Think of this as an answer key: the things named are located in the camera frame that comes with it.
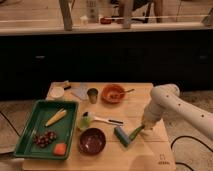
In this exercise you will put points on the small green cup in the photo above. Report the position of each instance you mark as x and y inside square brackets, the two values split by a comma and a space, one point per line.
[83, 123]

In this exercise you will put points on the dark grape bunch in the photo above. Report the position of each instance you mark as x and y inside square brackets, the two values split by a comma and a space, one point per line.
[45, 139]

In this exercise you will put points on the dark maroon bowl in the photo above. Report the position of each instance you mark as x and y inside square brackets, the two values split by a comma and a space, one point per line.
[92, 141]

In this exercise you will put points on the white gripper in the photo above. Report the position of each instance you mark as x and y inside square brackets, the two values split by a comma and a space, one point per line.
[152, 114]

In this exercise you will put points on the metal cup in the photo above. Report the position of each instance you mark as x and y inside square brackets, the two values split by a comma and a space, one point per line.
[92, 95]

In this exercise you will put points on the orange carrot piece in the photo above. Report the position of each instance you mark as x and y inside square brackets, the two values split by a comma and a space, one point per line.
[60, 149]

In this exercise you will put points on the small brown brush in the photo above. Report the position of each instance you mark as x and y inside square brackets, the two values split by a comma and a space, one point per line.
[65, 85]

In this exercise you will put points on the green pepper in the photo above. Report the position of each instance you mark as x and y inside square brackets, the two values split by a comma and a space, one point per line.
[134, 134]

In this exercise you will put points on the orange bowl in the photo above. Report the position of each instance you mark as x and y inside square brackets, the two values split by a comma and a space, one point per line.
[112, 93]

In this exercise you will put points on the white round lid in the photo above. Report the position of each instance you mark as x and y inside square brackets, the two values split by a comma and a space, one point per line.
[57, 92]

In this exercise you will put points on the red object on shelf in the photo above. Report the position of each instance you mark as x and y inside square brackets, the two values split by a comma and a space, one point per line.
[105, 21]

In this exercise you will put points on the green plastic tray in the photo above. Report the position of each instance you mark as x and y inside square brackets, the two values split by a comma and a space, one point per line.
[42, 111]

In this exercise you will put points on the teal rectangular sponge block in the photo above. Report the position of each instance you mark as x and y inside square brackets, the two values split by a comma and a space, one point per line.
[122, 136]

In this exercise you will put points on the grey cloth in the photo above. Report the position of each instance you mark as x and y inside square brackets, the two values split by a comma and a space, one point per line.
[80, 91]

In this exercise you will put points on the yellow corn cob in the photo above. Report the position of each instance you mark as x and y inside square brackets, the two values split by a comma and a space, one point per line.
[58, 115]

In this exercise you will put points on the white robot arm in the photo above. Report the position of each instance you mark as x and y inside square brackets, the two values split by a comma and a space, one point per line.
[167, 97]

